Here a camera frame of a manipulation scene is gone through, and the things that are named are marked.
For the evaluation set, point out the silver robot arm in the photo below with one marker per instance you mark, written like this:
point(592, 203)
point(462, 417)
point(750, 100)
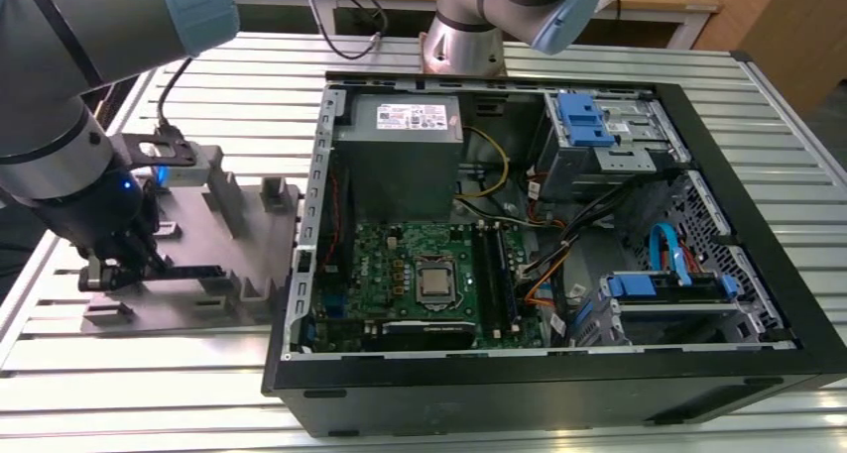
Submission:
point(79, 36)

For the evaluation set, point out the black camera bracket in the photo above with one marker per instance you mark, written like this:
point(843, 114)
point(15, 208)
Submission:
point(135, 143)

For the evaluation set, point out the wooden cabinet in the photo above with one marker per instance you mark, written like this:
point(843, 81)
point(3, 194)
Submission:
point(794, 36)

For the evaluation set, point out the wooden desk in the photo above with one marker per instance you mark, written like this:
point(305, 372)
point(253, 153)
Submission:
point(662, 2)

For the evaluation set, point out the green motherboard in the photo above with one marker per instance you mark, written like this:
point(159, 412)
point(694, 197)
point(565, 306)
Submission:
point(377, 255)

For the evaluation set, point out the metal disk bay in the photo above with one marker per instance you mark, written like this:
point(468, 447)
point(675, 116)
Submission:
point(688, 319)

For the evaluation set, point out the grey parts rack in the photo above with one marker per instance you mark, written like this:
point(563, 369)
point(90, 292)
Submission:
point(218, 245)

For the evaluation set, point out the grey power supply unit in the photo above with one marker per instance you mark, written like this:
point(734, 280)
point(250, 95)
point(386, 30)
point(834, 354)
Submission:
point(397, 170)

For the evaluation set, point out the blue drive latch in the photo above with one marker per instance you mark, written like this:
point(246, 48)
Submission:
point(583, 121)

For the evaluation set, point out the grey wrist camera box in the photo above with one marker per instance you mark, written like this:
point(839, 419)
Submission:
point(198, 169)

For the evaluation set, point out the silver CPU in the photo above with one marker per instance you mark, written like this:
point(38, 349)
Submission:
point(436, 280)

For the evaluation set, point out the hard disk in blue carrier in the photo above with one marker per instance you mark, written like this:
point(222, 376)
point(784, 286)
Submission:
point(635, 284)

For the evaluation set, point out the black graphics card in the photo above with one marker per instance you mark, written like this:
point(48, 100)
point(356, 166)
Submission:
point(424, 330)

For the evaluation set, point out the black PC case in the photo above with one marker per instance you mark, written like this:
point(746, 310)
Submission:
point(529, 398)

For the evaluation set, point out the metal drive cage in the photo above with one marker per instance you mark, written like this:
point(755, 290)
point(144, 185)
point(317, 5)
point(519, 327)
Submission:
point(628, 160)

